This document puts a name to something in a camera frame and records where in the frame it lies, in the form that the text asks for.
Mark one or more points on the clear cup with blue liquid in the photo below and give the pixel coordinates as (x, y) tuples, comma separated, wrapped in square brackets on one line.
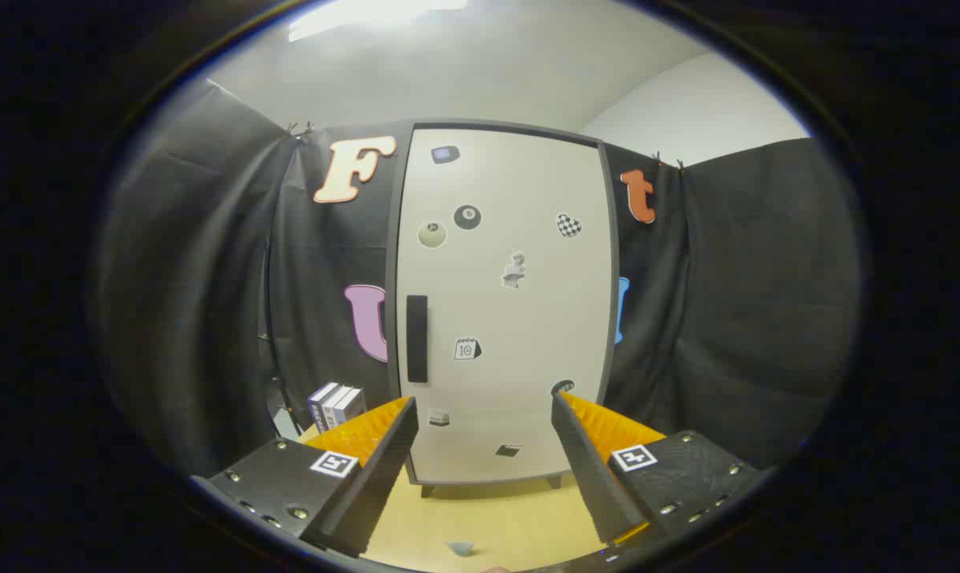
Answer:
[(460, 547)]

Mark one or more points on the black backdrop cloth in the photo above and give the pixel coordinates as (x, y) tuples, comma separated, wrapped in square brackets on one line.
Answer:
[(751, 302)]

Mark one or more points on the white spine book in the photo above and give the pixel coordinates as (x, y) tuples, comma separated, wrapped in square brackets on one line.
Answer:
[(333, 410)]

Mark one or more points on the grey metal stand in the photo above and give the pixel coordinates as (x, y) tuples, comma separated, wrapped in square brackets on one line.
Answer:
[(281, 410)]

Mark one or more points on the blue spine book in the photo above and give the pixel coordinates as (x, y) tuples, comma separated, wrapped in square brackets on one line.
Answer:
[(318, 410)]

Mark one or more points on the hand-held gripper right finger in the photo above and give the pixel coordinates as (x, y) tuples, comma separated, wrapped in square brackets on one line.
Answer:
[(587, 469)]

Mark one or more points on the grey cabinet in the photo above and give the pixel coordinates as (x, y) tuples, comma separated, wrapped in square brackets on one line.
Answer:
[(392, 255)]

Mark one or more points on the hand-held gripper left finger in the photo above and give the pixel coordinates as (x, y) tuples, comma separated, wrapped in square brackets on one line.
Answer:
[(384, 469)]

